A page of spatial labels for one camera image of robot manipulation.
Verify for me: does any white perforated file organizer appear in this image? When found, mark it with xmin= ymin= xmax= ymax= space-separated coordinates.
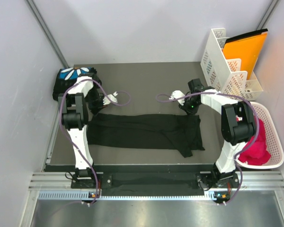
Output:
xmin=200 ymin=28 xmax=263 ymax=101

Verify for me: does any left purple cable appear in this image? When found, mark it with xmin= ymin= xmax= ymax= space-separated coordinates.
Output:
xmin=58 ymin=79 xmax=132 ymax=207

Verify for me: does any white slotted cable duct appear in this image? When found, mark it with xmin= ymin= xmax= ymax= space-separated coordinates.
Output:
xmin=38 ymin=190 xmax=227 ymax=201

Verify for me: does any left aluminium corner post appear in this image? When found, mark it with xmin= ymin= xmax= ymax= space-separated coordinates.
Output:
xmin=24 ymin=0 xmax=69 ymax=68

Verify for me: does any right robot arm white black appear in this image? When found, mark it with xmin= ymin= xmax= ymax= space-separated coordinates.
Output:
xmin=170 ymin=79 xmax=257 ymax=187

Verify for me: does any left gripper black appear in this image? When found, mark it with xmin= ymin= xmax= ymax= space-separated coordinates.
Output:
xmin=87 ymin=87 xmax=107 ymax=116

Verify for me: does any pink red t-shirt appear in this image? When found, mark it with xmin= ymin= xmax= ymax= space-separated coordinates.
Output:
xmin=239 ymin=119 xmax=271 ymax=166

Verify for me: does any purple cable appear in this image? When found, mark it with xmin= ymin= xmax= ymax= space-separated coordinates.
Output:
xmin=58 ymin=79 xmax=132 ymax=207
xmin=155 ymin=92 xmax=260 ymax=206

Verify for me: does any aluminium corner post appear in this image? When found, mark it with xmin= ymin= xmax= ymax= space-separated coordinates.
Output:
xmin=256 ymin=0 xmax=281 ymax=30
xmin=24 ymin=0 xmax=69 ymax=68

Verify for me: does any black graphic t-shirt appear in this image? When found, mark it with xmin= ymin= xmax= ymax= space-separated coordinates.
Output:
xmin=87 ymin=113 xmax=204 ymax=157

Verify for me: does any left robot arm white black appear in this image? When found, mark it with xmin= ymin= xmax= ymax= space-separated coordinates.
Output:
xmin=53 ymin=68 xmax=107 ymax=189

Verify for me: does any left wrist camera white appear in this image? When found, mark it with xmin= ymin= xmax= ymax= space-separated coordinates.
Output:
xmin=103 ymin=92 xmax=118 ymax=105

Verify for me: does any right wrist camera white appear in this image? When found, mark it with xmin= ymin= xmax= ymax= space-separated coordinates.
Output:
xmin=169 ymin=90 xmax=186 ymax=105

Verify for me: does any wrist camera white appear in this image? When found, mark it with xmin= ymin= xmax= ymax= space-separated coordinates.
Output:
xmin=169 ymin=90 xmax=186 ymax=105
xmin=103 ymin=92 xmax=118 ymax=105

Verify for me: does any right aluminium corner post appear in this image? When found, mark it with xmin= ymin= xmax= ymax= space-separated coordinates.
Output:
xmin=256 ymin=0 xmax=281 ymax=30

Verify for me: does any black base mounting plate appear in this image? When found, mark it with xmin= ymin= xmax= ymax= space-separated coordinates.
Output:
xmin=71 ymin=172 xmax=239 ymax=195

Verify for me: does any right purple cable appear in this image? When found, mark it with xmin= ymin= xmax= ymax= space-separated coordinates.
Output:
xmin=155 ymin=92 xmax=260 ymax=206

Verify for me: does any aluminium frame rail front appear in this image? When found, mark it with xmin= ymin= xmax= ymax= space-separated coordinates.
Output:
xmin=29 ymin=171 xmax=284 ymax=191

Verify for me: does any folded black daisy t-shirt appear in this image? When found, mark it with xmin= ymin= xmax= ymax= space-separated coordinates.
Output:
xmin=52 ymin=67 xmax=102 ymax=101

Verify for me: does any white plastic laundry basket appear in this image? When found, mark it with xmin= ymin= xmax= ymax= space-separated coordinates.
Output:
xmin=237 ymin=102 xmax=284 ymax=170

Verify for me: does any orange folder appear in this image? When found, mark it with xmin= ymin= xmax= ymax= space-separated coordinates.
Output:
xmin=222 ymin=28 xmax=268 ymax=80

